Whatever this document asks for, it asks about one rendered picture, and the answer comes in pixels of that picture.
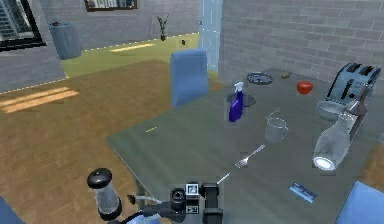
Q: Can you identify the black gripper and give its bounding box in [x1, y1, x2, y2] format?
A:
[108, 187, 188, 224]

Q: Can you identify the black-capped glass pepper shaker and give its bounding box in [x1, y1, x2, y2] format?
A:
[86, 167, 124, 222]

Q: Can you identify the blue chair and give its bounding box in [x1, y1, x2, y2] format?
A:
[169, 48, 211, 110]
[334, 180, 384, 224]
[0, 195, 27, 224]

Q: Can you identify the silver knife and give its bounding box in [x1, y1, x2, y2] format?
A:
[216, 171, 232, 185]

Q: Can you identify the grey dining table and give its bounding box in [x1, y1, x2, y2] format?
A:
[105, 68, 384, 224]

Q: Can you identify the silver fork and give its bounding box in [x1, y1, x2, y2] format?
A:
[234, 143, 267, 169]

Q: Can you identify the purple spray bottle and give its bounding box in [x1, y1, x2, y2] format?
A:
[227, 81, 246, 123]

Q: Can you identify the dark round plate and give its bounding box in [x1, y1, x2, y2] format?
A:
[226, 92, 258, 108]

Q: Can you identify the clear glass mug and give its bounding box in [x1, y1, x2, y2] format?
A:
[264, 109, 290, 144]

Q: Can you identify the blue card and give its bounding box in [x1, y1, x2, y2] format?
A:
[288, 181, 318, 204]

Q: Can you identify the patterned dark plate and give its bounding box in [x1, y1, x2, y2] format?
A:
[246, 71, 275, 86]

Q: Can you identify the blue-grey round bin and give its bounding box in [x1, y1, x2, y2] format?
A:
[48, 21, 83, 61]

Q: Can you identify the pale blue room door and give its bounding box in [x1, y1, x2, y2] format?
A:
[198, 0, 224, 73]

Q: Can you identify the red tomato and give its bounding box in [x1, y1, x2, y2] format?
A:
[296, 80, 315, 96]

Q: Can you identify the clear glass bottle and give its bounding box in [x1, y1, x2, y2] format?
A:
[312, 83, 372, 172]

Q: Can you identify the grey bowl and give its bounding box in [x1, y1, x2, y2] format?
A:
[315, 100, 347, 122]

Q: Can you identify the black framed window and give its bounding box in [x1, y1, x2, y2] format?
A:
[0, 0, 48, 53]

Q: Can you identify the silver black toaster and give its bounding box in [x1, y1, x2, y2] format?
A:
[325, 62, 382, 108]

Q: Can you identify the dark framed wall picture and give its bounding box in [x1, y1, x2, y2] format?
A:
[83, 0, 139, 13]

